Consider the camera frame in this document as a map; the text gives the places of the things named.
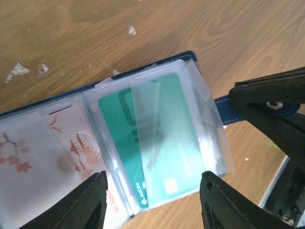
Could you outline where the teal vip card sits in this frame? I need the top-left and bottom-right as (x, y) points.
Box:
(98, 73), (205, 208)

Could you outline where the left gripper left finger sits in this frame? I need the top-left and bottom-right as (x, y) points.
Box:
(22, 171), (108, 229)

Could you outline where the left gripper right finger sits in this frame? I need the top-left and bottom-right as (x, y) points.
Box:
(200, 171), (292, 229)

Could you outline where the navy blue card holder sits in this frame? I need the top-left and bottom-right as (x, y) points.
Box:
(0, 50), (298, 229)

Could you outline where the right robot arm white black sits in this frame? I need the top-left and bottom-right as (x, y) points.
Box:
(229, 68), (305, 227)

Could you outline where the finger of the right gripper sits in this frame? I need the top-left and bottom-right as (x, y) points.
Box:
(229, 67), (305, 112)
(246, 104), (305, 165)

